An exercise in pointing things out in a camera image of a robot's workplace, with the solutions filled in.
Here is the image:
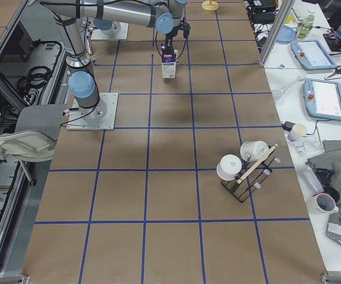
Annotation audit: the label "milk carton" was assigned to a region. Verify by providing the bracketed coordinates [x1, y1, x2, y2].
[162, 49, 178, 79]

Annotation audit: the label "upper teach pendant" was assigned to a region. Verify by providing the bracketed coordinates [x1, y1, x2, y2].
[290, 40, 337, 70]

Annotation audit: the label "wooden mug tree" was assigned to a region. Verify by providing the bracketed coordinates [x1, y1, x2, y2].
[201, 0, 219, 11]

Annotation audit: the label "white mug on rack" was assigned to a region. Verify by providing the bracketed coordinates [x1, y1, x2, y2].
[216, 154, 242, 181]

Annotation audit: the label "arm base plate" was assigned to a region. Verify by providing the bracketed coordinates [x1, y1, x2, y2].
[66, 92, 118, 131]
[91, 22, 128, 41]

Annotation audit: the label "teach pendant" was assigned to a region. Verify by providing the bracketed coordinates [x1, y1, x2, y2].
[303, 79, 341, 121]
[290, 40, 337, 70]

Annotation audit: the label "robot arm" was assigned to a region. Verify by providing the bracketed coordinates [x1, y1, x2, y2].
[41, 1, 191, 122]
[93, 19, 121, 35]

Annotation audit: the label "white mug red rim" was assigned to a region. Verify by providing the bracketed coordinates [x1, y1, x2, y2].
[306, 193, 339, 215]

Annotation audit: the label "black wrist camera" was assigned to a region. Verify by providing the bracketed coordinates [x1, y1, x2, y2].
[179, 17, 191, 40]

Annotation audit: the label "lower teach pendant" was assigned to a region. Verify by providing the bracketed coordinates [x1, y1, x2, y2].
[303, 79, 341, 121]

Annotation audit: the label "black wire mug rack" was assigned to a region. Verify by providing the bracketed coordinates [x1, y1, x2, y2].
[220, 144, 281, 203]

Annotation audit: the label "black cable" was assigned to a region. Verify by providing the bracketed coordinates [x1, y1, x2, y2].
[154, 26, 189, 62]

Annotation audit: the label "small lilac cup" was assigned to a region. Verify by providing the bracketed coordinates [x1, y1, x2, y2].
[287, 124, 307, 142]

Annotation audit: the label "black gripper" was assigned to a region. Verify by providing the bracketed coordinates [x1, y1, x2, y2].
[162, 31, 176, 56]

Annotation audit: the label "scissors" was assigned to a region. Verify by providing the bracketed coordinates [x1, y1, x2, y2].
[324, 65, 341, 80]

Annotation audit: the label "white office chair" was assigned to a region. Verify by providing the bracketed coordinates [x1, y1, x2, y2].
[0, 104, 67, 186]

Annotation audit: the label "black box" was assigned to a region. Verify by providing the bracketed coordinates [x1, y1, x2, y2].
[248, 0, 277, 13]

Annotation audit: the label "aluminium frame post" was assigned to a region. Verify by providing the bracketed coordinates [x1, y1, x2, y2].
[258, 0, 295, 67]

